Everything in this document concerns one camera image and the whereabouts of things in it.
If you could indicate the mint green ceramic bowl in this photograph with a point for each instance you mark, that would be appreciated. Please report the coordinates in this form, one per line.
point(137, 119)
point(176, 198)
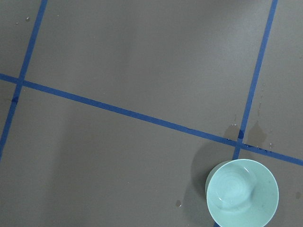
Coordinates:
point(241, 193)

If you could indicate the brown paper table cover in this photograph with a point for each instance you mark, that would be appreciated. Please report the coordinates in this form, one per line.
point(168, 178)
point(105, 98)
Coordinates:
point(113, 112)

